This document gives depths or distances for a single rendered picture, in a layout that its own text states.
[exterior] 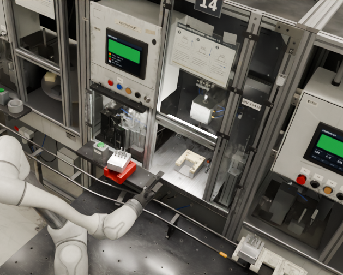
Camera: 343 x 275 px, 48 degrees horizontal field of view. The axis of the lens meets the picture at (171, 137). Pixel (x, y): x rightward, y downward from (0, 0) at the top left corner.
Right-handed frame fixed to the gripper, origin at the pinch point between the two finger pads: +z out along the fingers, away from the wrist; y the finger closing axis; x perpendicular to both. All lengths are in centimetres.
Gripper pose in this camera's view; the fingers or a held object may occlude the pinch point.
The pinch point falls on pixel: (158, 180)
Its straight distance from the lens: 202.1
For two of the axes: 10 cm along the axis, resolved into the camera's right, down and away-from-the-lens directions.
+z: 5.1, -5.0, 7.0
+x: -8.5, -4.1, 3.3
